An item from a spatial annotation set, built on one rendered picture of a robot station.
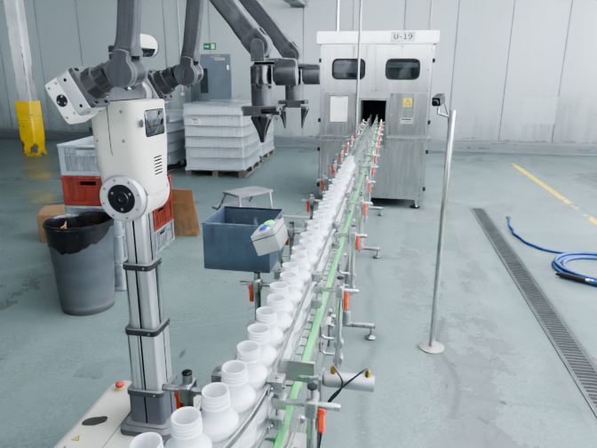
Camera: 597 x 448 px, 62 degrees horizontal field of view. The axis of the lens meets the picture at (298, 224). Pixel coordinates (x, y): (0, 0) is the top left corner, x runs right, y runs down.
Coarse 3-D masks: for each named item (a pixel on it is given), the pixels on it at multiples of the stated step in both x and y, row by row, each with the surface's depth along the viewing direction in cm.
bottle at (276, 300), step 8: (272, 296) 97; (280, 296) 97; (272, 304) 94; (280, 304) 95; (280, 312) 95; (280, 320) 95; (288, 320) 96; (280, 328) 95; (288, 328) 96; (288, 344) 97; (288, 352) 97
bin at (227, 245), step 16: (224, 208) 252; (240, 208) 251; (256, 208) 249; (272, 208) 248; (208, 224) 222; (224, 224) 221; (240, 224) 220; (256, 224) 251; (208, 240) 225; (224, 240) 224; (240, 240) 222; (208, 256) 227; (224, 256) 226; (240, 256) 224; (256, 256) 223; (272, 256) 227; (288, 256) 247
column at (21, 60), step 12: (12, 0) 946; (12, 12) 953; (24, 12) 972; (12, 24) 959; (24, 24) 978; (12, 36) 966; (24, 36) 985; (12, 48) 973; (24, 48) 991; (12, 60) 980; (24, 60) 995; (24, 72) 982; (24, 84) 989; (24, 96) 996
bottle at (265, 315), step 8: (264, 312) 92; (272, 312) 92; (256, 320) 91; (264, 320) 89; (272, 320) 89; (272, 328) 90; (272, 336) 89; (280, 336) 90; (272, 344) 89; (280, 344) 91
